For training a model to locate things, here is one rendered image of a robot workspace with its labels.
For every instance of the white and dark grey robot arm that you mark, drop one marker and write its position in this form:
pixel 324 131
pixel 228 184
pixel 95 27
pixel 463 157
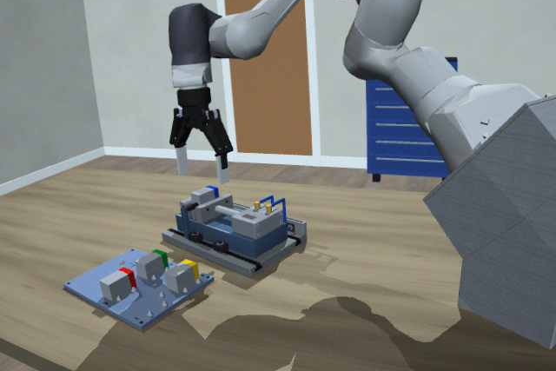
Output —
pixel 456 112

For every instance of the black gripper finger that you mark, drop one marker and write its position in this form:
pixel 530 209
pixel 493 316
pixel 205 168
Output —
pixel 179 135
pixel 215 131

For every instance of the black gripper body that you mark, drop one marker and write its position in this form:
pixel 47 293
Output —
pixel 199 99

